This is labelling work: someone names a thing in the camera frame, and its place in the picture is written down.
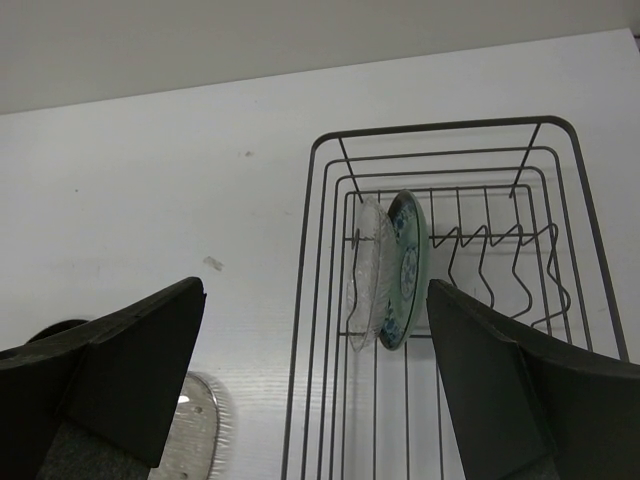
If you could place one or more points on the small clear tape scrap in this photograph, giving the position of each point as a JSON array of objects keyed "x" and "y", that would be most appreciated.
[{"x": 213, "y": 263}]

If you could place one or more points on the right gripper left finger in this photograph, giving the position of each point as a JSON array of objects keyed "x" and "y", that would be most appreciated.
[{"x": 96, "y": 401}]

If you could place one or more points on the black round plate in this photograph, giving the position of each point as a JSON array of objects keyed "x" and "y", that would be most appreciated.
[{"x": 57, "y": 328}]

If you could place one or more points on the frosted beige glass plate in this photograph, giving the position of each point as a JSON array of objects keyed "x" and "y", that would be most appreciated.
[{"x": 200, "y": 443}]

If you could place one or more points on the metal wire dish rack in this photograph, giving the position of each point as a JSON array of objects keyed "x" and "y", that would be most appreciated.
[{"x": 513, "y": 224}]

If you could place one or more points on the blue patterned ceramic plate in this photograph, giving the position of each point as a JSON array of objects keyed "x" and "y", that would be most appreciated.
[{"x": 410, "y": 271}]

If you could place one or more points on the clear ribbed glass plate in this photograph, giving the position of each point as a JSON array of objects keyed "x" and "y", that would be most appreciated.
[{"x": 372, "y": 272}]

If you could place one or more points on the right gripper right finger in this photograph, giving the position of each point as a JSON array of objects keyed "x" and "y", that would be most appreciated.
[{"x": 525, "y": 405}]

